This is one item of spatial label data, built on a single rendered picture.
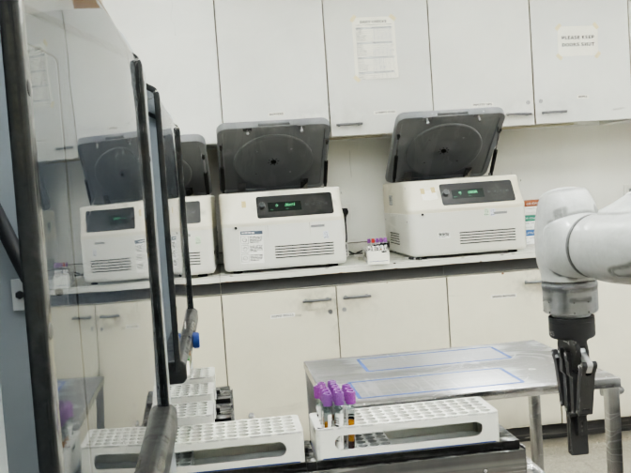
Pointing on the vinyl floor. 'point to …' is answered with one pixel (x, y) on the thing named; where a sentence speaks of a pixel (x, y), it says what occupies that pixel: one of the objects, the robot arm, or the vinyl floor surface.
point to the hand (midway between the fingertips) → (577, 433)
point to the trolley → (467, 383)
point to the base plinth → (566, 429)
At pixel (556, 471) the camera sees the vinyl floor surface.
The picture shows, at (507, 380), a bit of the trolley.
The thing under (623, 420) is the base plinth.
